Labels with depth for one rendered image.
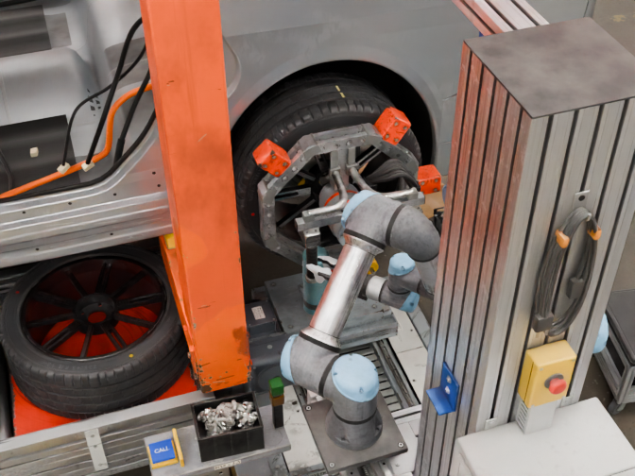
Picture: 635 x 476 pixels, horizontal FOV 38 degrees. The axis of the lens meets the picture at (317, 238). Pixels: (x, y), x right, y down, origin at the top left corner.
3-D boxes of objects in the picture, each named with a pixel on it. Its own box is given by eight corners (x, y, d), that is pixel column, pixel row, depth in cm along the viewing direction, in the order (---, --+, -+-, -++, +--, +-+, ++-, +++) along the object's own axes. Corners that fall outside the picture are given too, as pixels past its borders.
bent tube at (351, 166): (395, 162, 305) (397, 137, 298) (418, 198, 292) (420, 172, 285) (345, 173, 301) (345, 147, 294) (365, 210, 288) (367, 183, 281)
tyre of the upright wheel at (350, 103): (433, 112, 338) (292, 40, 299) (460, 149, 321) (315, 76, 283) (329, 242, 364) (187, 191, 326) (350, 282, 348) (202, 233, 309)
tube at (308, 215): (338, 175, 301) (338, 148, 294) (358, 212, 287) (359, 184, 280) (286, 185, 297) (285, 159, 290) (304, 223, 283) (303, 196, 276)
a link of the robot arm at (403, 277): (430, 261, 273) (427, 286, 280) (396, 246, 277) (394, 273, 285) (418, 276, 268) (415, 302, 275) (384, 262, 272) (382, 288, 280)
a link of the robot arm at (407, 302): (421, 283, 281) (420, 302, 287) (388, 272, 285) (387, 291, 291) (412, 299, 276) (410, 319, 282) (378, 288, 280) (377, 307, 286)
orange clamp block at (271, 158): (285, 149, 297) (266, 137, 291) (293, 163, 291) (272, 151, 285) (271, 164, 299) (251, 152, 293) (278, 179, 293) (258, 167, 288)
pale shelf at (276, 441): (276, 408, 300) (276, 402, 298) (291, 450, 288) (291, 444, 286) (145, 443, 291) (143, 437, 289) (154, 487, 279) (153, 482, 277)
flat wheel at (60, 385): (144, 262, 374) (136, 217, 358) (228, 365, 333) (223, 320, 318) (-15, 332, 346) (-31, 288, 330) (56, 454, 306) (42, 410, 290)
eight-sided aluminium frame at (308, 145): (405, 236, 338) (415, 112, 302) (412, 247, 334) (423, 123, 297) (262, 268, 326) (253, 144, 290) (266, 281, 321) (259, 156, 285)
